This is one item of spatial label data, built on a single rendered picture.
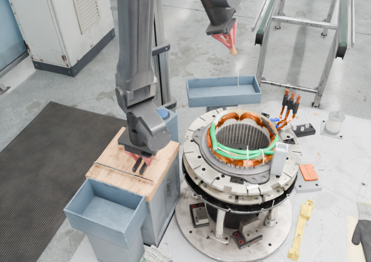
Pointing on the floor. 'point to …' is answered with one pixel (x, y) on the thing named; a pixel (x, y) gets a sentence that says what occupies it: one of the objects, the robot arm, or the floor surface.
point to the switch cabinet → (62, 22)
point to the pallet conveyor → (343, 29)
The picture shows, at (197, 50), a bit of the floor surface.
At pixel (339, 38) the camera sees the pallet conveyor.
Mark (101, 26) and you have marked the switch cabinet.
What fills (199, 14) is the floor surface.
